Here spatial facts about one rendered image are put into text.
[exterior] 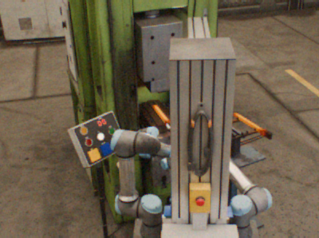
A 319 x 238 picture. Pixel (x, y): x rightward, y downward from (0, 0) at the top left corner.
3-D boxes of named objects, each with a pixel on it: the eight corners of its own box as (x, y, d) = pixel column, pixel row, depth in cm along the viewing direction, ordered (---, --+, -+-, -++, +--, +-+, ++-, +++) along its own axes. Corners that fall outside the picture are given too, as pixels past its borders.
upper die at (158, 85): (176, 89, 315) (176, 77, 311) (151, 93, 310) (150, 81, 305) (157, 69, 350) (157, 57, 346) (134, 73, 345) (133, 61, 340)
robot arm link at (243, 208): (224, 217, 245) (225, 198, 238) (242, 208, 251) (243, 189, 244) (238, 230, 236) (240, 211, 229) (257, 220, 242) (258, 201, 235)
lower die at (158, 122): (176, 129, 332) (176, 120, 328) (152, 135, 327) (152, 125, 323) (159, 107, 367) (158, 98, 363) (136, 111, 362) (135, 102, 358)
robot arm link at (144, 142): (158, 132, 217) (177, 143, 264) (137, 130, 220) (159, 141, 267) (154, 156, 216) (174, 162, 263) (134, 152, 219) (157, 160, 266)
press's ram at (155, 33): (193, 73, 315) (194, 20, 295) (143, 82, 304) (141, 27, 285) (172, 55, 350) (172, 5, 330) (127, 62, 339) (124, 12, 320)
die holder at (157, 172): (196, 176, 353) (197, 130, 331) (152, 187, 342) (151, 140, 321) (171, 143, 399) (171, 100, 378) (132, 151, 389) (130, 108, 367)
